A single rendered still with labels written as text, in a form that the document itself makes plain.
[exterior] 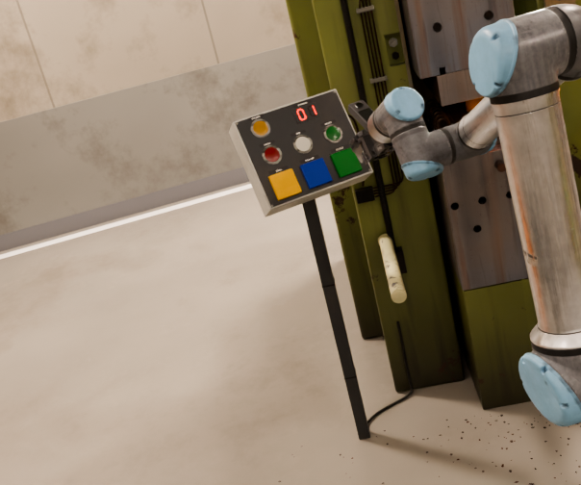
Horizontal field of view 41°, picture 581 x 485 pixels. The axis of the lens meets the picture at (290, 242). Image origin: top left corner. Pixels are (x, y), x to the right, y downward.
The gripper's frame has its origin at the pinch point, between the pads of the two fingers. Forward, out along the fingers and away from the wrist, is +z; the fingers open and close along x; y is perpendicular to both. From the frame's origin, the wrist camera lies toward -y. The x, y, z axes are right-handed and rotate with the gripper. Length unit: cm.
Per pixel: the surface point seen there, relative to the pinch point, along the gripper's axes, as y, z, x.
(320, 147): -6.0, 11.0, -5.3
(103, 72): -187, 327, -3
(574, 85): 3, 7, 81
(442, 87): -9.8, 5.2, 36.5
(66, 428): 37, 150, -103
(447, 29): -23.2, -4.5, 40.2
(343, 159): -0.3, 10.3, -0.5
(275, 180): -1.2, 10.2, -22.3
